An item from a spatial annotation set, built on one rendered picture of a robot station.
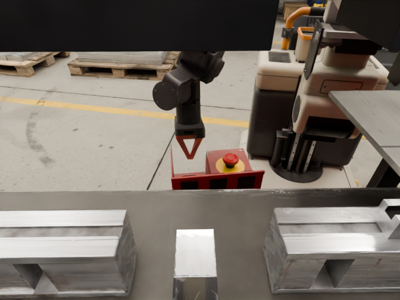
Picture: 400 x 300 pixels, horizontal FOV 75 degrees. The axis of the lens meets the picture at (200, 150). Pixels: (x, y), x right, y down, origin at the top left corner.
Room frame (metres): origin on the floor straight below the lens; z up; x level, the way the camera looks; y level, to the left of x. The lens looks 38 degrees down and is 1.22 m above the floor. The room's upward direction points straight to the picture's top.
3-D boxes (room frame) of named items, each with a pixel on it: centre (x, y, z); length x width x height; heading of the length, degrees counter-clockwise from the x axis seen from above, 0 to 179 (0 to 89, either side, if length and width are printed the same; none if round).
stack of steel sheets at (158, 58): (3.27, 0.89, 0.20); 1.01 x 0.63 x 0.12; 82
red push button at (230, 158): (0.49, -0.08, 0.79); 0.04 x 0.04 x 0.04
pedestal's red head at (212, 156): (0.47, -0.03, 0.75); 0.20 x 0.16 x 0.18; 97
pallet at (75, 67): (3.27, 0.88, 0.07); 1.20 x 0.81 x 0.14; 82
